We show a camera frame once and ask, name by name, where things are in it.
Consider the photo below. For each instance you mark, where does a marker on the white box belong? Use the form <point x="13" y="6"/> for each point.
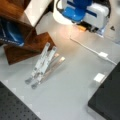
<point x="36" y="9"/>

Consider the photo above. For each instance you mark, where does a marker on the black compartment case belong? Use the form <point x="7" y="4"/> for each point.
<point x="106" y="100"/>

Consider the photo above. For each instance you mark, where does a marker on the orange small object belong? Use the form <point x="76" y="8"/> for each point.
<point x="82" y="29"/>

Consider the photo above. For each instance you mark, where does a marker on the wooden angled shelf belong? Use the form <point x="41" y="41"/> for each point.
<point x="34" y="42"/>

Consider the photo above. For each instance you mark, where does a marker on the blue book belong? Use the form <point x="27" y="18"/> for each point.
<point x="10" y="33"/>

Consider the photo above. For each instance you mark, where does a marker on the blue white gripper body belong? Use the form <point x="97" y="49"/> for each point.
<point x="95" y="15"/>

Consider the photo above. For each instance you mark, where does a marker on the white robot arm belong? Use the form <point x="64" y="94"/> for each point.
<point x="60" y="5"/>

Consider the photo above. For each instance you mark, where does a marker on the white tape patch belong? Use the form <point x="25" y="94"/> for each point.
<point x="99" y="77"/>

